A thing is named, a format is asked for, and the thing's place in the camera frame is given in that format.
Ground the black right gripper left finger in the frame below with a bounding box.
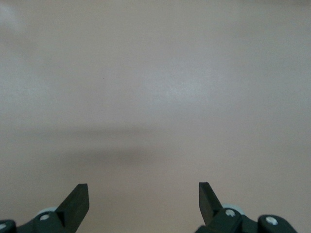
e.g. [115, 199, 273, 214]
[0, 183, 90, 233]

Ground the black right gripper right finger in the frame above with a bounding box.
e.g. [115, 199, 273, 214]
[194, 182, 298, 233]

